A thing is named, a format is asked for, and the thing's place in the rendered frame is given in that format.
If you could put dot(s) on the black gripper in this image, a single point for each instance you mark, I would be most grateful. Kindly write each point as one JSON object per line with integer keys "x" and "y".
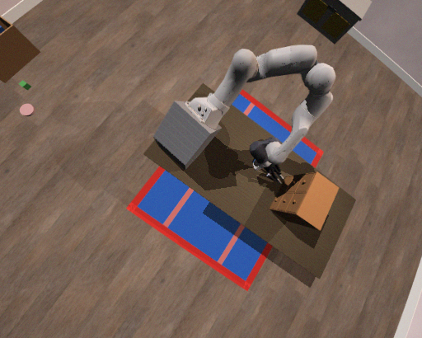
{"x": 269, "y": 171}

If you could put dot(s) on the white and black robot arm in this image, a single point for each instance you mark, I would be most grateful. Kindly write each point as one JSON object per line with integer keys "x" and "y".
{"x": 246, "y": 67}

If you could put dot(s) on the brown wooden chest of drawers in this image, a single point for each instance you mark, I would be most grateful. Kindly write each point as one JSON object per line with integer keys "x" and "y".
{"x": 315, "y": 205}

